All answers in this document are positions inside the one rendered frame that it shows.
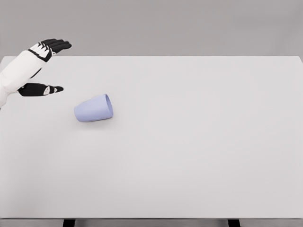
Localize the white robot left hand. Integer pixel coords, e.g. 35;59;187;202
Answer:
0;38;72;99

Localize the light purple cup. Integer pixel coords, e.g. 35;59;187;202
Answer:
74;93;114;123

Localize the white table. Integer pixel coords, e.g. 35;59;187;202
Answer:
0;56;303;227

